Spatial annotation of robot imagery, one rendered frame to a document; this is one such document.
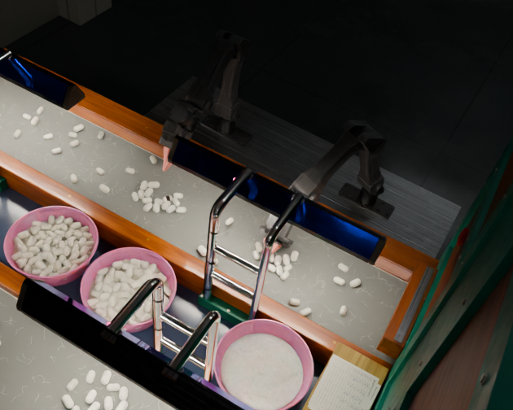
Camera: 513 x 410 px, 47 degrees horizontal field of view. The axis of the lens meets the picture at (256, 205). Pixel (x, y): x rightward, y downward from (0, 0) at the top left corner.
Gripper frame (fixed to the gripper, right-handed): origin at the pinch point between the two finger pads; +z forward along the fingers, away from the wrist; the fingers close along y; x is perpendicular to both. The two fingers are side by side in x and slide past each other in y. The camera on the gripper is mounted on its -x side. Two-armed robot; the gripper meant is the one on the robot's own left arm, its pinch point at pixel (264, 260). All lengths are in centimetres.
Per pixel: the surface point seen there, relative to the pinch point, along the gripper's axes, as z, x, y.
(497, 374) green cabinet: -16, -124, 47
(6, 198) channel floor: 20, -8, -85
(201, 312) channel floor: 21.4, -8.0, -8.4
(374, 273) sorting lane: -10.8, 12.5, 30.7
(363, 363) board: 10.7, -11.7, 39.2
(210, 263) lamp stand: 4.5, -23.4, -8.1
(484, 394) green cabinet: -14, -123, 47
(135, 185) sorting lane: -2, 4, -51
